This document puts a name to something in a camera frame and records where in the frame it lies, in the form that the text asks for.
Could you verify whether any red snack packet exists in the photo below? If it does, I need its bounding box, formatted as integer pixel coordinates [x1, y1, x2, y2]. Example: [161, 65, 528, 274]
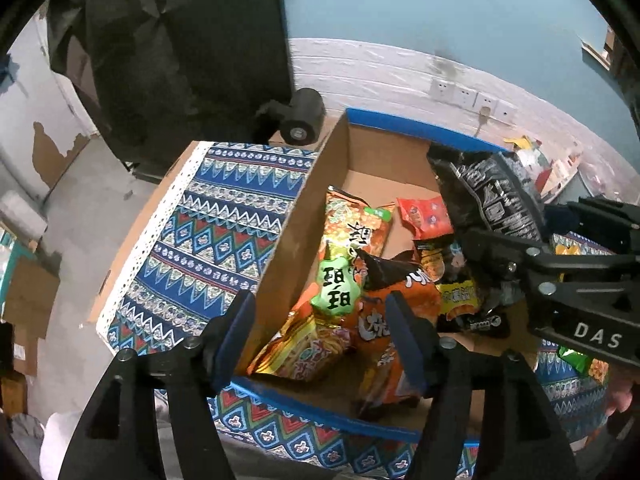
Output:
[396, 195, 456, 241]

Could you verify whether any orange chip bag black corner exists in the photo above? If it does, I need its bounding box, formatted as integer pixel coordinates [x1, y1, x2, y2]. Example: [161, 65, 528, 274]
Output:
[350, 250, 443, 421]

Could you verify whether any yellow and black snack packet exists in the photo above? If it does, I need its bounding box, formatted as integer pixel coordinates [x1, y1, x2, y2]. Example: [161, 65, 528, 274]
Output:
[436, 280, 511, 338]

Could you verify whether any green pea snack packet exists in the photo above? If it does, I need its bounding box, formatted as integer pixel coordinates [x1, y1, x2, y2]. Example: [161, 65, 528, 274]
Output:
[557, 345, 593, 376]

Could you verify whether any black roller wheel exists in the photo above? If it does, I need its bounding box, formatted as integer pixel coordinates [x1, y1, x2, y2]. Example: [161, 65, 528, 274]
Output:
[252, 87, 326, 146]

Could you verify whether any wall shelf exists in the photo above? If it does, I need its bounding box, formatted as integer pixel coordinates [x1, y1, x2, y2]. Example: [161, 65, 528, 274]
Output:
[580, 35, 613, 71]

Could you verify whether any blue patterned tablecloth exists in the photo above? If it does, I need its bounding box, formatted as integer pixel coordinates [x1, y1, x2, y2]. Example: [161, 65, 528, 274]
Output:
[95, 141, 616, 478]

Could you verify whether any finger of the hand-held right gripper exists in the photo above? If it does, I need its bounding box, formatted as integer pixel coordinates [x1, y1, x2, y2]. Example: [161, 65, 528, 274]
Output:
[545, 196, 640, 258]
[460, 229, 556, 291]

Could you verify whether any person's right hand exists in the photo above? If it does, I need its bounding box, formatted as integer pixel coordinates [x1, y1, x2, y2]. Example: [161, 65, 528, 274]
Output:
[607, 370, 640, 418]

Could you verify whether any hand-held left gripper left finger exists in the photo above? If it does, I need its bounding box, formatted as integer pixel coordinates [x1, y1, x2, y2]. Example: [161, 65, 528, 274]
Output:
[57, 290, 258, 480]

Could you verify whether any large black fabric bag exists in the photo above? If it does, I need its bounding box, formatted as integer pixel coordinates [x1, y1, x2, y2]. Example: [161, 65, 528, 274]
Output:
[47, 0, 296, 181]

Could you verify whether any white plastic roll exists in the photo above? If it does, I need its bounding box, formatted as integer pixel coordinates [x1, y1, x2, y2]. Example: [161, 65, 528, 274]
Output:
[0, 190, 48, 241]

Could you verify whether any small dark orange snack packet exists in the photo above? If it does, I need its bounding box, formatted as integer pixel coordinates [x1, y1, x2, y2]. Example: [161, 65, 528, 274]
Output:
[414, 237, 468, 283]

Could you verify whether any cardboard box with blue rim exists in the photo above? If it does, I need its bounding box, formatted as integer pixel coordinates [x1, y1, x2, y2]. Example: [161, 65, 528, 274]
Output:
[235, 107, 546, 446]

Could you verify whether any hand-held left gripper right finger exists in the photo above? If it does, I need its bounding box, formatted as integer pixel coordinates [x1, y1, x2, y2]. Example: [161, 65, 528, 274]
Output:
[385, 291, 568, 480]

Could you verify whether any orange and green snack packet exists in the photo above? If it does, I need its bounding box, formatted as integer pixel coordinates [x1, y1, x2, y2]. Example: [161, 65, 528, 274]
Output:
[310, 185, 396, 318]

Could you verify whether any brown cardboard box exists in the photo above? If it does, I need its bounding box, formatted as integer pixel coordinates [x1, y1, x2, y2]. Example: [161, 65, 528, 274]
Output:
[2, 255, 61, 376]

